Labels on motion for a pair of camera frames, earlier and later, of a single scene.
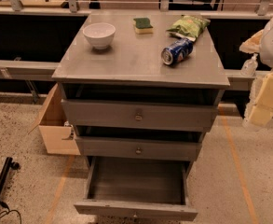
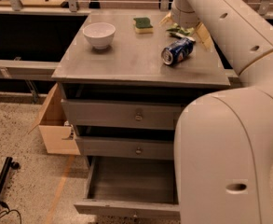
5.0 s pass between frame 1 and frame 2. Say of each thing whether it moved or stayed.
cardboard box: stayed
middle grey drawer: stayed
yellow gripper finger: moved
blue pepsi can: stayed
